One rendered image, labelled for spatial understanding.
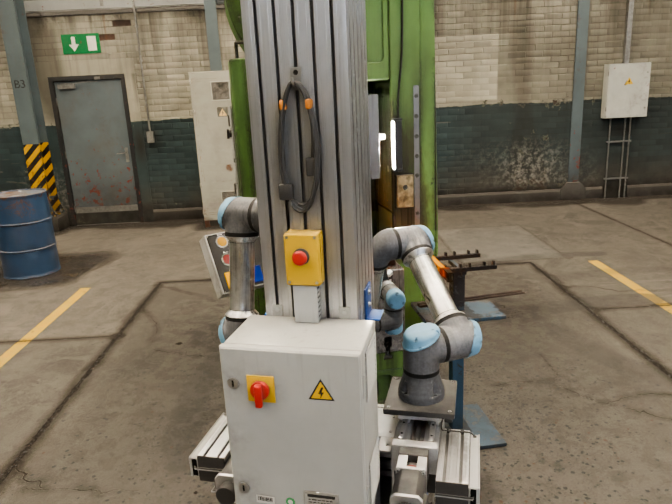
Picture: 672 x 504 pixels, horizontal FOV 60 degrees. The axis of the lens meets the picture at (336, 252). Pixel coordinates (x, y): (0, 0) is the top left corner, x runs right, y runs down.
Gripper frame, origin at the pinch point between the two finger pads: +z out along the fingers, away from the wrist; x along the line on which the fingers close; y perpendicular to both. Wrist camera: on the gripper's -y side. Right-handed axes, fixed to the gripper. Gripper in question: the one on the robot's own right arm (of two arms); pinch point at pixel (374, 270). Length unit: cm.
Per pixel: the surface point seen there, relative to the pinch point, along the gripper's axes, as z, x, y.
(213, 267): 8, -71, -7
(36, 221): 412, -258, 41
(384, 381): 30, 12, 73
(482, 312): 8, 57, 30
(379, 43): 46, 18, -100
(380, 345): 25, 9, 49
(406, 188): 43, 30, -28
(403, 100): 45, 30, -72
